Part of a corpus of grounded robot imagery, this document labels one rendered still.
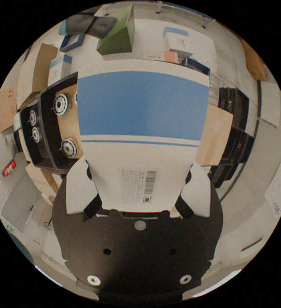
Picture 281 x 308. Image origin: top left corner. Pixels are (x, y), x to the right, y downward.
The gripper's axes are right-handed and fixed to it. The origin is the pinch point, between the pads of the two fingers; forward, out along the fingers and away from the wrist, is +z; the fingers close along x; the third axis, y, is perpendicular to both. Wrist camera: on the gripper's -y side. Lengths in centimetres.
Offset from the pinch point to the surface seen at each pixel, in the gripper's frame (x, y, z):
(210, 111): 29.0, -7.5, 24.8
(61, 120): -38.5, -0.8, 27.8
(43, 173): -69, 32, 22
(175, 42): 14, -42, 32
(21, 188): -314, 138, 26
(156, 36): 7, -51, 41
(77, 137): -28.9, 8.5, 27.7
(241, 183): 283, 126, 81
